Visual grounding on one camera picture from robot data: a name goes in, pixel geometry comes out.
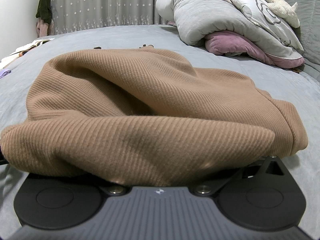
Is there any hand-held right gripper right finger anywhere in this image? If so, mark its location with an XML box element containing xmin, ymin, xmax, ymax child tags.
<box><xmin>189</xmin><ymin>155</ymin><xmax>292</xmax><ymax>196</ymax></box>

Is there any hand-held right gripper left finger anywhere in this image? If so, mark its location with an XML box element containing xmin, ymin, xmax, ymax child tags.
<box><xmin>100</xmin><ymin>185</ymin><xmax>131</xmax><ymax>197</ymax></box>

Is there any brown ribbed sweater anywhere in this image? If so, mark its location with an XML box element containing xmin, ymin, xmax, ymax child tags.
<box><xmin>0</xmin><ymin>44</ymin><xmax>308</xmax><ymax>188</ymax></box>

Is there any pink blanket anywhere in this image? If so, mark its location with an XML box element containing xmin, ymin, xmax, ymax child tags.
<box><xmin>205</xmin><ymin>31</ymin><xmax>305</xmax><ymax>68</ymax></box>

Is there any grey bed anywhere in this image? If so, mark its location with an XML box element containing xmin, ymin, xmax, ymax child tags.
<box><xmin>0</xmin><ymin>24</ymin><xmax>320</xmax><ymax>205</ymax></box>

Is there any grey folded quilt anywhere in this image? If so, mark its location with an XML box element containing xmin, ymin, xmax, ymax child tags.
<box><xmin>155</xmin><ymin>0</ymin><xmax>304</xmax><ymax>60</ymax></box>

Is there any open book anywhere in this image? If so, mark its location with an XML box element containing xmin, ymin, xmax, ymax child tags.
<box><xmin>1</xmin><ymin>37</ymin><xmax>55</xmax><ymax>68</ymax></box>

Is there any grey quilted headboard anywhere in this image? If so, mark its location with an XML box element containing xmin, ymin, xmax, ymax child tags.
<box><xmin>227</xmin><ymin>0</ymin><xmax>320</xmax><ymax>77</ymax></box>

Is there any white plush toy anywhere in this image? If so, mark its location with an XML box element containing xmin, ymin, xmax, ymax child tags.
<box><xmin>257</xmin><ymin>0</ymin><xmax>300</xmax><ymax>28</ymax></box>

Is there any grey flower-print pillow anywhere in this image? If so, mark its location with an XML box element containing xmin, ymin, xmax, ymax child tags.
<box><xmin>200</xmin><ymin>0</ymin><xmax>304</xmax><ymax>53</ymax></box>

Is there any pink hanging garment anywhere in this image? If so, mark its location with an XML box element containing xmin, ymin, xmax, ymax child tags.
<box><xmin>36</xmin><ymin>17</ymin><xmax>54</xmax><ymax>37</ymax></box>

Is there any grey star-print curtain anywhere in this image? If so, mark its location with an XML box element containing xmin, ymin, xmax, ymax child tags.
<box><xmin>49</xmin><ymin>0</ymin><xmax>173</xmax><ymax>34</ymax></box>

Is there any dark green hanging garment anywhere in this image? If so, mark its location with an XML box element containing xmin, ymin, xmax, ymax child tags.
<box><xmin>35</xmin><ymin>0</ymin><xmax>53</xmax><ymax>23</ymax></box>

